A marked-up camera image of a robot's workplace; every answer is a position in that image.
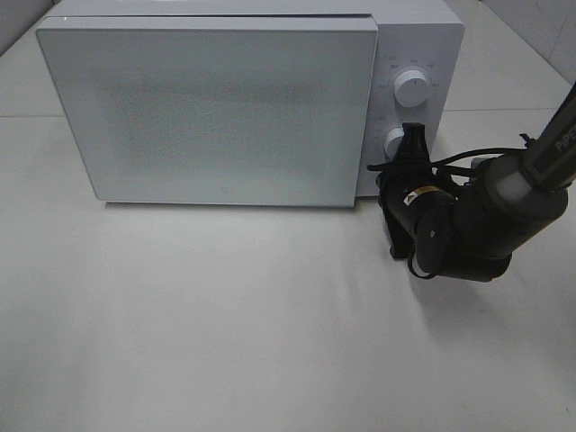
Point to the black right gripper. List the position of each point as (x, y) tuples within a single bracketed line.
[(408, 189)]

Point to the white timer knob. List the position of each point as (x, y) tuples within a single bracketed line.
[(392, 141)]

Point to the white microwave door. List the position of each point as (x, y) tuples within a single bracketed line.
[(215, 110)]

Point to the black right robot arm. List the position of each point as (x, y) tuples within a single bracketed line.
[(463, 216)]

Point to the upper white power knob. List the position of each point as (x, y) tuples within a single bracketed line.
[(411, 87)]

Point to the white microwave oven body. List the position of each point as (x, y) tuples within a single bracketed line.
[(422, 34)]

